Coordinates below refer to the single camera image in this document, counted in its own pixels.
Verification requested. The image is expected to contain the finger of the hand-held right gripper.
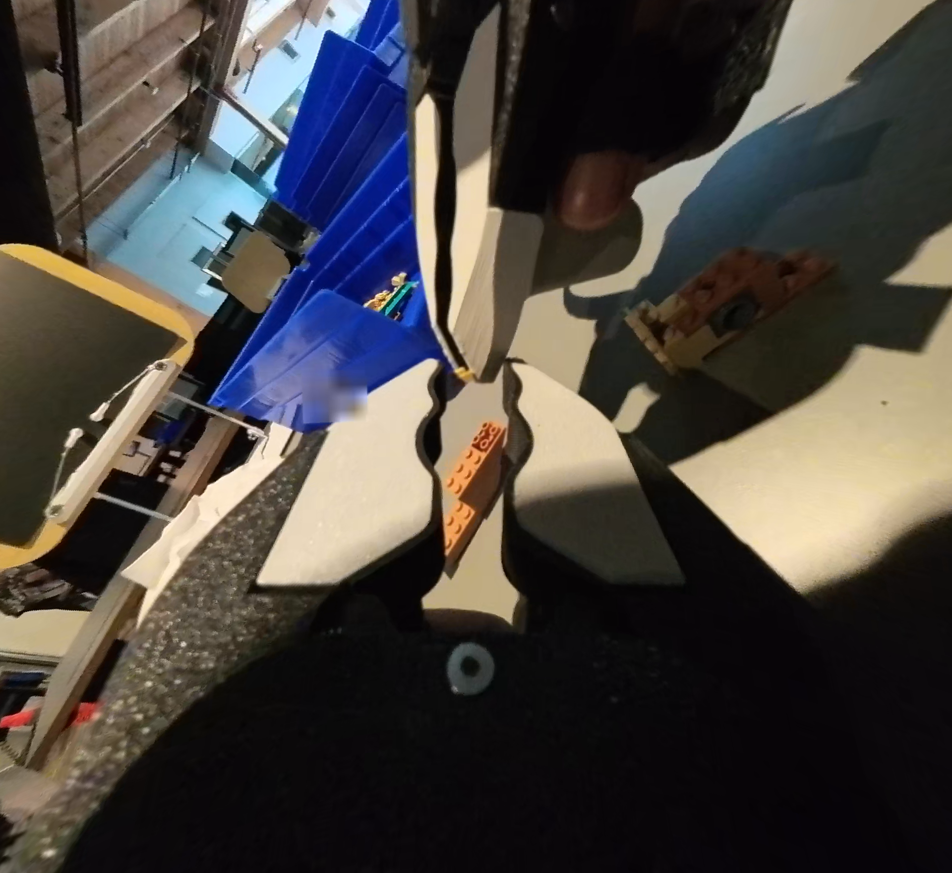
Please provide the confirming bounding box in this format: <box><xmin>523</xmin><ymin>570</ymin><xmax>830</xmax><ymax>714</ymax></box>
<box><xmin>408</xmin><ymin>92</ymin><xmax>470</xmax><ymax>377</ymax></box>
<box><xmin>445</xmin><ymin>1</ymin><xmax>549</xmax><ymax>383</ymax></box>

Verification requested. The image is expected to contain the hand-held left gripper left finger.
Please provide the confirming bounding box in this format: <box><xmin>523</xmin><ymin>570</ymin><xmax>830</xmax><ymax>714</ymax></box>
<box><xmin>255</xmin><ymin>358</ymin><xmax>447</xmax><ymax>587</ymax></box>

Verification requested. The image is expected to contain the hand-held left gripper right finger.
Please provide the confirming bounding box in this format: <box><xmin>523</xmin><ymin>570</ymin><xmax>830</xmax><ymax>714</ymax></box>
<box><xmin>502</xmin><ymin>360</ymin><xmax>687</xmax><ymax>586</ymax></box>

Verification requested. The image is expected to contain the brown wedge brick piece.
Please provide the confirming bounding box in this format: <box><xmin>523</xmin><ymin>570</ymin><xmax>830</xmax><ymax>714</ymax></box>
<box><xmin>442</xmin><ymin>421</ymin><xmax>508</xmax><ymax>578</ymax></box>

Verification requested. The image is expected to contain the brown and tan brick assembly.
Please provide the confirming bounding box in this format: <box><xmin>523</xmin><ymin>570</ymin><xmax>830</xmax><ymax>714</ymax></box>
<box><xmin>625</xmin><ymin>248</ymin><xmax>837</xmax><ymax>376</ymax></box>

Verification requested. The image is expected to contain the grey desk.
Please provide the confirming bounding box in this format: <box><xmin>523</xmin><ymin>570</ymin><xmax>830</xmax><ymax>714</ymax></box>
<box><xmin>256</xmin><ymin>0</ymin><xmax>952</xmax><ymax>636</ymax></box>

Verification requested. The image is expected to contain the person's right hand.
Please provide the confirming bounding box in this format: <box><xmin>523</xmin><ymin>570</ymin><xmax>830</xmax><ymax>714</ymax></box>
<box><xmin>558</xmin><ymin>0</ymin><xmax>841</xmax><ymax>232</ymax></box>

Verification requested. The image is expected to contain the pile of loose brick pieces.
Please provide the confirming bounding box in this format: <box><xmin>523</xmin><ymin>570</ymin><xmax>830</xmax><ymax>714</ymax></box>
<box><xmin>364</xmin><ymin>272</ymin><xmax>421</xmax><ymax>320</ymax></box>

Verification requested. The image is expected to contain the row of blue bins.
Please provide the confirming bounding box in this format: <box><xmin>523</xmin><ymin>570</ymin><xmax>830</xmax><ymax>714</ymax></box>
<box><xmin>274</xmin><ymin>0</ymin><xmax>417</xmax><ymax>309</ymax></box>

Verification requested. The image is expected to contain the white crumpled paper bag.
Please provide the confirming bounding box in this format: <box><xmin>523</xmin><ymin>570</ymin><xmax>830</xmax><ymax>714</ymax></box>
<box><xmin>122</xmin><ymin>442</ymin><xmax>298</xmax><ymax>595</ymax></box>

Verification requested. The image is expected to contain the beige square panel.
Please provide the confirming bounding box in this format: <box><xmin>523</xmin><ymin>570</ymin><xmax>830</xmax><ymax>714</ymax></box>
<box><xmin>222</xmin><ymin>230</ymin><xmax>291</xmax><ymax>314</ymax></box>

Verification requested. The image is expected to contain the white bar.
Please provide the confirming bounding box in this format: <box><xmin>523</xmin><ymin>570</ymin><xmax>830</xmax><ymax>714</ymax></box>
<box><xmin>46</xmin><ymin>358</ymin><xmax>179</xmax><ymax>521</ymax></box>

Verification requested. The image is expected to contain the black board with yellow rim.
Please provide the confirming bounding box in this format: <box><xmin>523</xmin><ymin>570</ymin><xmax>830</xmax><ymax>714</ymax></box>
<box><xmin>0</xmin><ymin>244</ymin><xmax>196</xmax><ymax>569</ymax></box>

